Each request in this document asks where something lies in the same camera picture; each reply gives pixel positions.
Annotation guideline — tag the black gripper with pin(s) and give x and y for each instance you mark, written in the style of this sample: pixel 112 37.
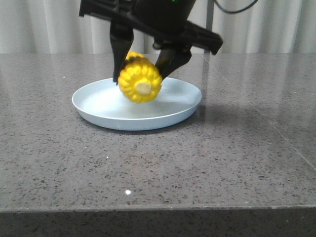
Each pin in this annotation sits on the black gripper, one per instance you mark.
pixel 165 20

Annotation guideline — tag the yellow corn cob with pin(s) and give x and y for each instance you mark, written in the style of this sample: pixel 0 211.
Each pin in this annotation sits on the yellow corn cob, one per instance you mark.
pixel 140 80

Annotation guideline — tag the light blue round plate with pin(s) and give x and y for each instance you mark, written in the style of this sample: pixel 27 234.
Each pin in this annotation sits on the light blue round plate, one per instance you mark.
pixel 103 104

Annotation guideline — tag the white pleated curtain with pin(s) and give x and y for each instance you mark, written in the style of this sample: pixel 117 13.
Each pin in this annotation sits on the white pleated curtain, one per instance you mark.
pixel 246 26

